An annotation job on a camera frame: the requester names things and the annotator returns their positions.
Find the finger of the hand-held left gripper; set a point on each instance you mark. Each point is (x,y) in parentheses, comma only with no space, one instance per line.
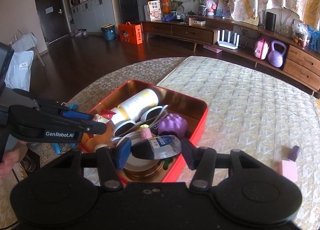
(75,114)
(97,127)

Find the table with white cloth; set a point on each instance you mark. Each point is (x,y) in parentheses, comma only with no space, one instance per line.
(25,43)

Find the cream quilted mat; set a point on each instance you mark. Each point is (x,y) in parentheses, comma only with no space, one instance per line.
(250,109)

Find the clear plastic bag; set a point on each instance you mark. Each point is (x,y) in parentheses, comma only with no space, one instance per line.
(300,32)

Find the wooden TV cabinet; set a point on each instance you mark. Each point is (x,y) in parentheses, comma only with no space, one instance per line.
(187,32)

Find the teal trash bin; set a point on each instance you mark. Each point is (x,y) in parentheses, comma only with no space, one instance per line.
(108,32)

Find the white sunglasses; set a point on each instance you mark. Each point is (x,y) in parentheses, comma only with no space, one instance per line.
(123,129)

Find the pink block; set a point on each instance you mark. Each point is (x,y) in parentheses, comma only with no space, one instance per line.
(288,171)

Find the grey cabinet with shelves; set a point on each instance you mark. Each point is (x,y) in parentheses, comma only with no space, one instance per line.
(95,12)

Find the purple block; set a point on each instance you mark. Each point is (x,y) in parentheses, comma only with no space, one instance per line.
(294,153)

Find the black fridge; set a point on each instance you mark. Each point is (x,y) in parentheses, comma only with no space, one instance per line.
(132,7)

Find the red tin box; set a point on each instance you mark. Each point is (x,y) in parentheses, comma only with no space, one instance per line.
(180,102)

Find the person's left hand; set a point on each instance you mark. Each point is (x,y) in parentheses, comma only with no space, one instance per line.
(11,159)

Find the pink doll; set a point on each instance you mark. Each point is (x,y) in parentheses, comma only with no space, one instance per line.
(209,2)

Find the small green toy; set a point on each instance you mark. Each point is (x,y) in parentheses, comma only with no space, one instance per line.
(168,164)

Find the dark wooden door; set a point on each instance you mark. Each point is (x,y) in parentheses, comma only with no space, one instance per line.
(50,17)

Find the white plastic bag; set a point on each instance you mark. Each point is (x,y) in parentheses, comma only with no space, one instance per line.
(21,72)

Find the orange gift box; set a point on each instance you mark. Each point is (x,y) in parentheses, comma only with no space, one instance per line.
(130,33)

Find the small white box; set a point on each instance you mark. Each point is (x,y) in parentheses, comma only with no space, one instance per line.
(199,22)

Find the small potted plant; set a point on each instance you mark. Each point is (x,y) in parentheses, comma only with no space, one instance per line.
(177,4)

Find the purple spiky massage toy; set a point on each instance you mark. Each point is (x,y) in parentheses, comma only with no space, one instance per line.
(172,124)

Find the black speaker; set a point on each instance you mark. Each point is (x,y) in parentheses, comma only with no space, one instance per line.
(270,21)

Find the small bottle with black cap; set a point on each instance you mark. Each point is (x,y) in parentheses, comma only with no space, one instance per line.
(162,146)

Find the beige patterned tablecloth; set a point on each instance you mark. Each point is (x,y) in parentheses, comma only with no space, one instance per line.
(125,69)

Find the pair of shoes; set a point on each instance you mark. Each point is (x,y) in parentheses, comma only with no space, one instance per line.
(80,32)

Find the pink toy case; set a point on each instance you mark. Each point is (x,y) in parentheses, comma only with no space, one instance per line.
(261,49)

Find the red and white snack packet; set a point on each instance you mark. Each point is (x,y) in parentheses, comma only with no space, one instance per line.
(102,117)

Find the white and yellow bottle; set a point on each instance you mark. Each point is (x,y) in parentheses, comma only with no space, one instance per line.
(140,102)

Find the white router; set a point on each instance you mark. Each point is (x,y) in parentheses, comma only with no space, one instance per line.
(228,44)

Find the round tin lid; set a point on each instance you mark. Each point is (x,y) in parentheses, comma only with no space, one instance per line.
(142,167)

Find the white and brown snack bag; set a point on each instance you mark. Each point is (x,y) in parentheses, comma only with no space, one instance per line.
(154,12)

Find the purple kettlebell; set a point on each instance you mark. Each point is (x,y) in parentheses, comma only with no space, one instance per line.
(276,57)

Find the tall orange box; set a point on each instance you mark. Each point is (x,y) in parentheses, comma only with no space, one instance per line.
(165,4)

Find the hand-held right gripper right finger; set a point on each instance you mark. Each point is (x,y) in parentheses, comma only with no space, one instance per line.
(187,154)

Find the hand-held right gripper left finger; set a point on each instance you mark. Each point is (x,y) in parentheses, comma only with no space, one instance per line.
(124,153)

